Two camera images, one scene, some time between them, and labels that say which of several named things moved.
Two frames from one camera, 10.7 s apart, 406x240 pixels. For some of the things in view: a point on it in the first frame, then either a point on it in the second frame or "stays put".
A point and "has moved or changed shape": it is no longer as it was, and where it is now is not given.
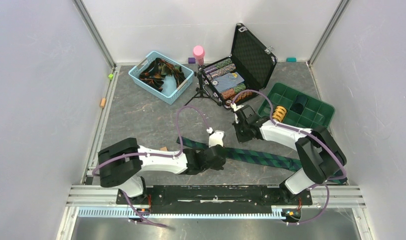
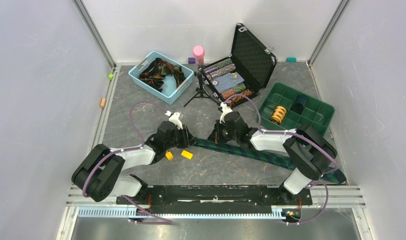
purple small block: (192, 60) stays put
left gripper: (219, 166) → (188, 139)
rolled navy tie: (299, 104) stays put
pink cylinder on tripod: (199, 52) stays put
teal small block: (291, 59) stays put
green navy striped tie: (281, 163) has moved or changed shape
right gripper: (240, 138) → (215, 135)
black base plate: (214, 199) stays put
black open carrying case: (248, 67) stays put
